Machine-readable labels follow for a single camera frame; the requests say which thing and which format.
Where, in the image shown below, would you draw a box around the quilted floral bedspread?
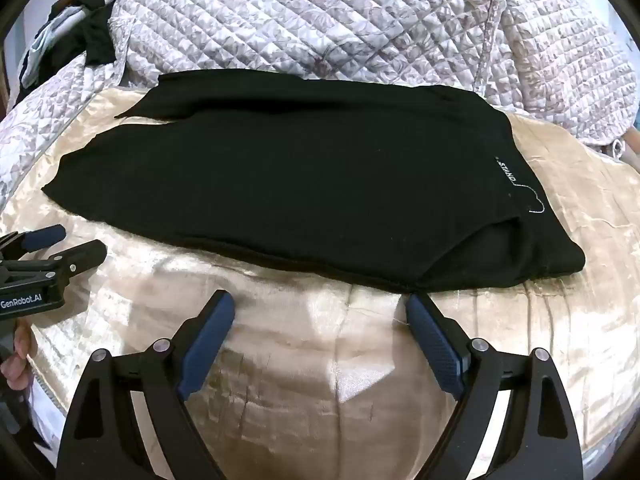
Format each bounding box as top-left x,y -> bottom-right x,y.
0,0 -> 638,211

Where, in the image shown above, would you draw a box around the person's left hand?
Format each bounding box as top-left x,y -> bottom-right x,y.
0,322 -> 34,392

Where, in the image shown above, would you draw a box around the person's left forearm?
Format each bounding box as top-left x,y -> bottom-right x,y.
0,390 -> 51,480

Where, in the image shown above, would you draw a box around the white bed sheet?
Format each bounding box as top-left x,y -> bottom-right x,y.
27,390 -> 68,466

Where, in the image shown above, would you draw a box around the beige satin blanket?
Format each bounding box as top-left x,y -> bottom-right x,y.
0,85 -> 640,480

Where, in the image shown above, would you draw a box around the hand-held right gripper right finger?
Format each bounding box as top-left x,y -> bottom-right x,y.
405,292 -> 583,480

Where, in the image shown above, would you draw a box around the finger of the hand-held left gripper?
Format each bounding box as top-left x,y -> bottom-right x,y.
0,225 -> 66,261
30,239 -> 107,282

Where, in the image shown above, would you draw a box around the black pants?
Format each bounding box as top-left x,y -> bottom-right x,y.
41,71 -> 587,295

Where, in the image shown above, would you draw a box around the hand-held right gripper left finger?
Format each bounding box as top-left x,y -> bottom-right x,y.
56,290 -> 236,480

